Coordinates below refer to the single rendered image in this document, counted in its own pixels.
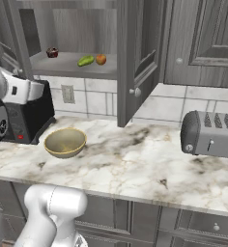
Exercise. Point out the dark red cupcake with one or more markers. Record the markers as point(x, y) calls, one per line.
point(52, 52)

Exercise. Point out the grey drawer front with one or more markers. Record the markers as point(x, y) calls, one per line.
point(199, 225)

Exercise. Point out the green mango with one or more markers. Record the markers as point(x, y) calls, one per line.
point(85, 60)

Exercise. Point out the grey closed cabinet door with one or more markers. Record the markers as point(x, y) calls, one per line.
point(203, 41)

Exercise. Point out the round silver door knob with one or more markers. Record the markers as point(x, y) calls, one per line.
point(136, 92)
point(18, 71)
point(179, 60)

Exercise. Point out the red-orange apple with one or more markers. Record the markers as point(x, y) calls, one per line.
point(101, 59)

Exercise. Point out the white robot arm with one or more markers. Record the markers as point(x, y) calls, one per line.
point(51, 205)

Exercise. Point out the grey open cabinet door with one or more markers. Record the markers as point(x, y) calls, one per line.
point(132, 58)
point(9, 35)

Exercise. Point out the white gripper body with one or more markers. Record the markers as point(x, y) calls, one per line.
point(35, 91)

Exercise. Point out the grey cabinet shelf box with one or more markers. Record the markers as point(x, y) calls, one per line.
point(74, 35)

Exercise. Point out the grey base cupboard door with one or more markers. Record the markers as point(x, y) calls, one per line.
point(5, 205)
point(103, 218)

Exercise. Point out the round silver drawer knob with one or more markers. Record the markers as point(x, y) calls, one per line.
point(216, 227)

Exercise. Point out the black coffee machine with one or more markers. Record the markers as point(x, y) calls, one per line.
point(35, 119)

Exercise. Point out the beige bowl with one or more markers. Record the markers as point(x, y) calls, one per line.
point(65, 143)

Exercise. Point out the white wall outlet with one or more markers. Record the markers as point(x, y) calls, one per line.
point(68, 94)

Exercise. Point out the grey toaster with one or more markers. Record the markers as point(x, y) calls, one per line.
point(209, 136)

